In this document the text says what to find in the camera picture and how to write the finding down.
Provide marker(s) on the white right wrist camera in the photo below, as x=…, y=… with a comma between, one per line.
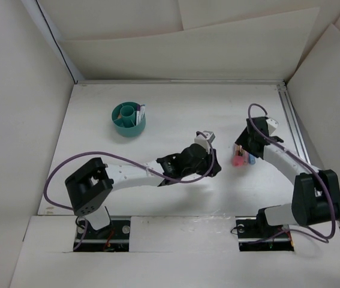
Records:
x=272, y=125

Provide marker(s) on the blue capped white marker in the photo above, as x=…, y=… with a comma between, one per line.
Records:
x=142, y=113

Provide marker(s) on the purple capped white marker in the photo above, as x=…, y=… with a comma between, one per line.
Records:
x=139, y=112

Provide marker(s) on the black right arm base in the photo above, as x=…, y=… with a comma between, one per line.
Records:
x=254, y=234

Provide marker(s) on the red capped white marker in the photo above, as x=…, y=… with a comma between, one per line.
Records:
x=137, y=117

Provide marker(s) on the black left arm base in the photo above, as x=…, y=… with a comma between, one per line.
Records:
x=114, y=238

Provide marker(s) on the aluminium rail right side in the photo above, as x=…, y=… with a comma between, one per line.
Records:
x=293, y=126

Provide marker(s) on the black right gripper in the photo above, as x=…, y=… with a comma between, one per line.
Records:
x=242, y=140

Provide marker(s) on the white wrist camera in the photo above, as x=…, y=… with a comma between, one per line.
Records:
x=204, y=139
x=272, y=125

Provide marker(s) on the teal round divided organizer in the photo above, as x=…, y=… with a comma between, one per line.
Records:
x=124, y=120

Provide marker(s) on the blue translucent correction tape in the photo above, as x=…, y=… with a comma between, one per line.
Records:
x=251, y=159

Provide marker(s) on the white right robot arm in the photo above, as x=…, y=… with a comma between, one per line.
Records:
x=315, y=203

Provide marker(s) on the pink translucent correction tape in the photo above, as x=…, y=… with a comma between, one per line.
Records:
x=245, y=158

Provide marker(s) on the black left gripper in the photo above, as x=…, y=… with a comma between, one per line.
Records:
x=208, y=161

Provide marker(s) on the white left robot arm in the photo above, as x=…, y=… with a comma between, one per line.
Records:
x=90, y=185

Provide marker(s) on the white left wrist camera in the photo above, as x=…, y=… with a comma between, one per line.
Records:
x=204, y=139

